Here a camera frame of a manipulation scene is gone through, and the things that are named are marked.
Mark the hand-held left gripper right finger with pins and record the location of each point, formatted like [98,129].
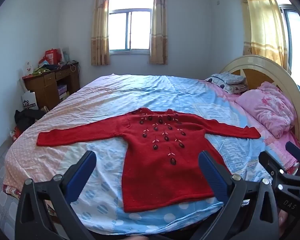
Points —
[213,177]

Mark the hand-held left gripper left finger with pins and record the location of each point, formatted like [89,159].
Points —
[81,177]

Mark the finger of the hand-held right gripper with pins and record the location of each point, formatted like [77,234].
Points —
[296,153]
[267,162]

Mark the red knitted sweater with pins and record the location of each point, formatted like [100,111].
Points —
[152,180]

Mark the black clothes pile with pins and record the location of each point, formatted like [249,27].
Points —
[27,118]

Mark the dark blue clothes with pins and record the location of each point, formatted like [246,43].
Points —
[52,67]

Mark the person's right hand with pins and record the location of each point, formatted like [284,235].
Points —
[283,221]

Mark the pink floral pillow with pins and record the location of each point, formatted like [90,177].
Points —
[267,110]

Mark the red bag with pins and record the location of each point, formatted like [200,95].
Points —
[17,133]

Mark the white flat box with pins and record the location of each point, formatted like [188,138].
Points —
[64,95]

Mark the purple box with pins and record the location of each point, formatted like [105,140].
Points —
[62,88]

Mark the brown wooden desk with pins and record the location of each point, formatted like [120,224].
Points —
[48,92]

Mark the grey floral pillow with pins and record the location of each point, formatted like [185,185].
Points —
[233,77]

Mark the panda print pillow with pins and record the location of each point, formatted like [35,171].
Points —
[220,83]

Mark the white paper bag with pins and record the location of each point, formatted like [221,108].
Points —
[29,101]

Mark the blue pink dotted bed sheet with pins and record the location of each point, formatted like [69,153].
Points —
[165,92]

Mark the cream wooden headboard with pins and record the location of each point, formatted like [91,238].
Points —
[252,60]

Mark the large bright window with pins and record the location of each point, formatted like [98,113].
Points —
[297,42]

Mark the green yellow cloth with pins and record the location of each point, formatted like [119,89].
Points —
[40,70]

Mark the white printed box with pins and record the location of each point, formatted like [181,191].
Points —
[27,68]

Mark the pale green container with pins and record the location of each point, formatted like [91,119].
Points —
[65,56]

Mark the red gift box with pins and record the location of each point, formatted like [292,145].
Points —
[52,56]

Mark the yellow patterned curtain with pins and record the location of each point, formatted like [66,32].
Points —
[265,25]

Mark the beige patterned window curtain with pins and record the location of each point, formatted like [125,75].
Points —
[100,30]
[158,30]

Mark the sliding glass window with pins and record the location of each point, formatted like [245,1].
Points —
[140,30]

